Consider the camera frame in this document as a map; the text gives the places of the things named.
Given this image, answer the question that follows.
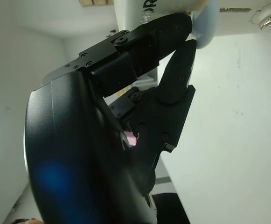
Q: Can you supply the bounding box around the silver toaster dial knob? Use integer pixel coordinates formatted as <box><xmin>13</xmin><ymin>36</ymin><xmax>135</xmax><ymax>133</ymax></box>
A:
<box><xmin>248</xmin><ymin>2</ymin><xmax>271</xmax><ymax>34</ymax></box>

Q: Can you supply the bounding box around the cream toaster lever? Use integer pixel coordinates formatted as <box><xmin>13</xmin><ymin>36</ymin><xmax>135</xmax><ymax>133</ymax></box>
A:
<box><xmin>190</xmin><ymin>0</ymin><xmax>220</xmax><ymax>49</ymax></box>

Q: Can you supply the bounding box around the cream two-slot toaster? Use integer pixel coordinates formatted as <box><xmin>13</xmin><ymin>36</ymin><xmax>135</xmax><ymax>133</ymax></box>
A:
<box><xmin>113</xmin><ymin>0</ymin><xmax>271</xmax><ymax>37</ymax></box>

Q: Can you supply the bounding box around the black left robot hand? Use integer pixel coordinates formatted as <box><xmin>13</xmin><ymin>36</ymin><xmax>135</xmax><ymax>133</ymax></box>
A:
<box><xmin>24</xmin><ymin>13</ymin><xmax>196</xmax><ymax>224</ymax></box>

